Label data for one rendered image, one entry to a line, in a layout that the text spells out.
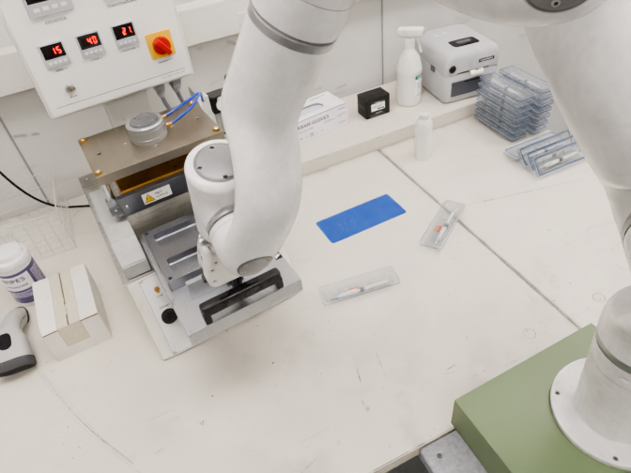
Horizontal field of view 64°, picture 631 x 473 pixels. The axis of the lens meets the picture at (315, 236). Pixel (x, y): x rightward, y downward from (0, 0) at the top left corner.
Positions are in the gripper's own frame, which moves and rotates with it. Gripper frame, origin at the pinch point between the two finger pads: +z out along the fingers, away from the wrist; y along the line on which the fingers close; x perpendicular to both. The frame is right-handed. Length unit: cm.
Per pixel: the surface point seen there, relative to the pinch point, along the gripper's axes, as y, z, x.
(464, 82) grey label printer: 101, 31, 42
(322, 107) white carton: 57, 36, 57
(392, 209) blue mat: 52, 32, 13
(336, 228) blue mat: 36, 33, 15
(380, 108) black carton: 75, 38, 50
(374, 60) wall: 87, 39, 71
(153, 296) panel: -13.2, 17.8, 12.4
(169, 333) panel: -13.6, 24.3, 6.0
